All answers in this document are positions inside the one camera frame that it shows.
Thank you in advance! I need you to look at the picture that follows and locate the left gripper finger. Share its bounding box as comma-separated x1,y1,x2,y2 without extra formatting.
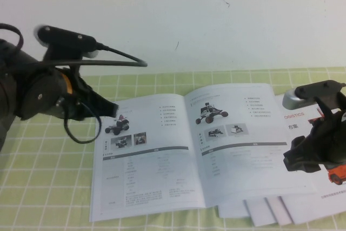
92,89,120,112
91,103,118,120

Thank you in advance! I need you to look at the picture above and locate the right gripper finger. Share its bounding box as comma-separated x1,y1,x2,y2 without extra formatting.
283,151,321,173
289,135,320,159

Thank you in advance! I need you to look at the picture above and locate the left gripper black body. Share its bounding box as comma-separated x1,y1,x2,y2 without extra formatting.
56,74,98,121

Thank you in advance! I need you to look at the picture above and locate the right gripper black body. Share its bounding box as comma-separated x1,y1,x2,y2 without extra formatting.
305,109,346,167

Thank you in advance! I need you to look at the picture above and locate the white product catalogue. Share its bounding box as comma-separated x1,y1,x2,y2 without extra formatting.
89,83,317,222

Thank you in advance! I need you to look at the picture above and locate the brochure with orange vehicles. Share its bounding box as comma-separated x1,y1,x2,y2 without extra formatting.
274,94,346,224

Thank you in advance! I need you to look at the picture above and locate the green checked tablecloth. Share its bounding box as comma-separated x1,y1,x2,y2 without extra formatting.
0,65,346,231

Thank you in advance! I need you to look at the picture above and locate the thin black gripper wire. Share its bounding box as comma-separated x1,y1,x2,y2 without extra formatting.
63,98,103,144

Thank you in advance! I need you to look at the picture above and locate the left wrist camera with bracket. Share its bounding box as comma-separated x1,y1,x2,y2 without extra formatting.
34,24,99,64

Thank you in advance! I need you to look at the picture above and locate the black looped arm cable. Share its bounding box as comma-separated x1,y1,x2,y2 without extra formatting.
0,22,24,53

